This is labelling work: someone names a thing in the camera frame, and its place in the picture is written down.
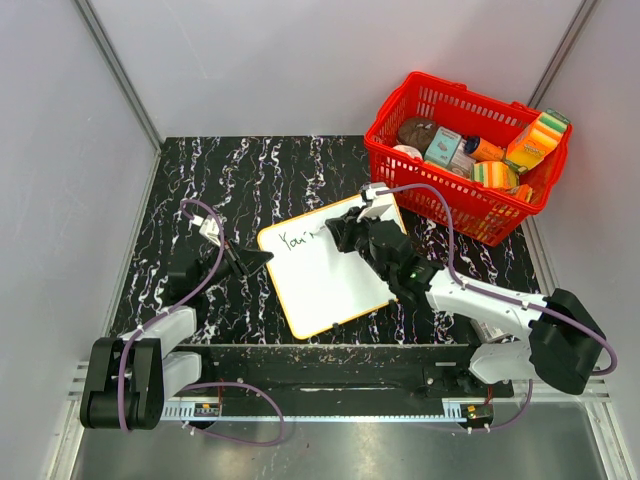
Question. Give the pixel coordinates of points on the brown round bread pack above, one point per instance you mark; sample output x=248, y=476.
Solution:
x=417, y=132

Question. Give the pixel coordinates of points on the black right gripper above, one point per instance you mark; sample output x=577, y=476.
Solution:
x=345, y=228

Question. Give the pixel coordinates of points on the striped orange sponge pack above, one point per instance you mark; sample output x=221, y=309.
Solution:
x=495, y=175

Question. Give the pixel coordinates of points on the red plastic shopping basket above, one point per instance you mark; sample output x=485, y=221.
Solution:
x=485, y=214

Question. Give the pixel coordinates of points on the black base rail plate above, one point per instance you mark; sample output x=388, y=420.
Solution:
x=331, y=379

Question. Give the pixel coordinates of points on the white board yellow frame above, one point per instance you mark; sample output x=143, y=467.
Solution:
x=318, y=286

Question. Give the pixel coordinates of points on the white round lid container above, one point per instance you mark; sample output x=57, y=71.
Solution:
x=412, y=152

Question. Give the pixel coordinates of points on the orange bottle blue cap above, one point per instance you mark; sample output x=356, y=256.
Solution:
x=482, y=150

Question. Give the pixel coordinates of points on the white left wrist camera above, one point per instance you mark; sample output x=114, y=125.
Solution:
x=208, y=229

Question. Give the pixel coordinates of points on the orange packet in basket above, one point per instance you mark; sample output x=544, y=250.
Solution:
x=523, y=193

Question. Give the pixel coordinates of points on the small pink white box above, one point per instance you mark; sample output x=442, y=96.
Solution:
x=490, y=335

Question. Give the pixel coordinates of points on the pink white packet in basket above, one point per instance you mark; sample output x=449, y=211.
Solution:
x=462, y=165

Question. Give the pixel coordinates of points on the teal small carton box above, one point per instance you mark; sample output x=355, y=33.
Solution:
x=443, y=147

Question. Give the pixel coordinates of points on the white marker black cap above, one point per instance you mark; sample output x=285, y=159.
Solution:
x=320, y=230

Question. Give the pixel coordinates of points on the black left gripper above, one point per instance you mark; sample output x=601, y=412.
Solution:
x=252, y=259

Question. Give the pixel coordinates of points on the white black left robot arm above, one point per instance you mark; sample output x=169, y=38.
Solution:
x=129, y=378

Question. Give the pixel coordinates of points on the yellow green sponge pack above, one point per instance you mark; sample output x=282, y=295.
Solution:
x=537, y=141

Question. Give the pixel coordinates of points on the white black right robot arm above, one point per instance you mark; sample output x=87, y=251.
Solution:
x=556, y=340

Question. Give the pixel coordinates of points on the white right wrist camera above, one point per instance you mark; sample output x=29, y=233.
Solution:
x=377, y=200

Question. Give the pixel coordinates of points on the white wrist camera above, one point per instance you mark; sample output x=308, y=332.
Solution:
x=377, y=200
x=208, y=229

